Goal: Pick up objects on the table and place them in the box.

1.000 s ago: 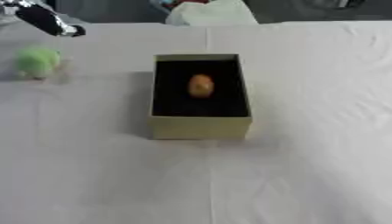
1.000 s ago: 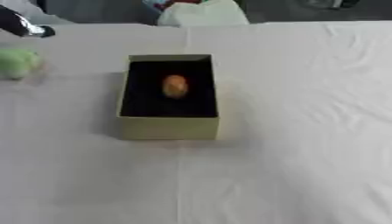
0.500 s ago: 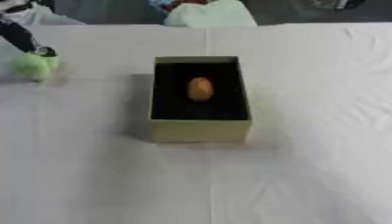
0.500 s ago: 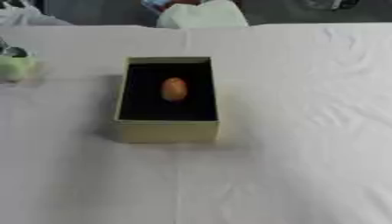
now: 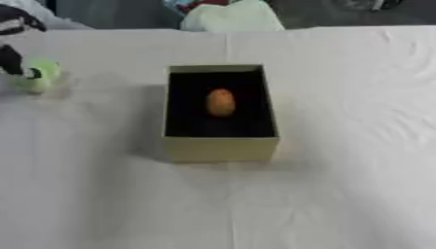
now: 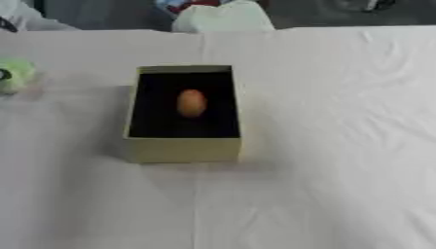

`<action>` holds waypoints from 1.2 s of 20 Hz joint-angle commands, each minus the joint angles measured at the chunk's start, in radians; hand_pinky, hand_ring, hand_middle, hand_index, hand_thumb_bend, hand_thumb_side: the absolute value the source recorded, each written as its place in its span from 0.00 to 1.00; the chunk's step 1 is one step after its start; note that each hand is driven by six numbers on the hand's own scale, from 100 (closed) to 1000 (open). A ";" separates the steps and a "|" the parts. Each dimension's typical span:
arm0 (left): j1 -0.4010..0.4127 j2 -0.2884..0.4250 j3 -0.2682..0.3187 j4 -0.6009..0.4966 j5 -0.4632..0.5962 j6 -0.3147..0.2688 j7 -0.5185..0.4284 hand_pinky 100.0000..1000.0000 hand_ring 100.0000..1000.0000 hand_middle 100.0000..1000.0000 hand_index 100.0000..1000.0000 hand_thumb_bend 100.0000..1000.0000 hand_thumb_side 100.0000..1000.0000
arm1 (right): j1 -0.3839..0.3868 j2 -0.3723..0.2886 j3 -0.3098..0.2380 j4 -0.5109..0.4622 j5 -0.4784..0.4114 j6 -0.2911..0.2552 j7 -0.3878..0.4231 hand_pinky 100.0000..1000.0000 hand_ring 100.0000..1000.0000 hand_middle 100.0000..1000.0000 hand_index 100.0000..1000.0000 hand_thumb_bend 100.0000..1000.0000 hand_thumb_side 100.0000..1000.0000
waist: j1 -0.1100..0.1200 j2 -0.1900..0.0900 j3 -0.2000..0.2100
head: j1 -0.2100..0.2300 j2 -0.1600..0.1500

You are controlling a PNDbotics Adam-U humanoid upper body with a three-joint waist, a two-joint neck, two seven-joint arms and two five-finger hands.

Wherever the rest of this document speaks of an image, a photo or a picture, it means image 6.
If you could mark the person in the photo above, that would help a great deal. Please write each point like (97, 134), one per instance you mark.
(25, 17)

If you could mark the tan cardboard box black inside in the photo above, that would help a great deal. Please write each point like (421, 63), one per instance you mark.
(181, 150)

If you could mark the green soft toy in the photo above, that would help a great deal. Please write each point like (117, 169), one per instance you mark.
(15, 76)

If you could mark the orange oval toy egg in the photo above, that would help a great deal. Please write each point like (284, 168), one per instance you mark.
(191, 103)

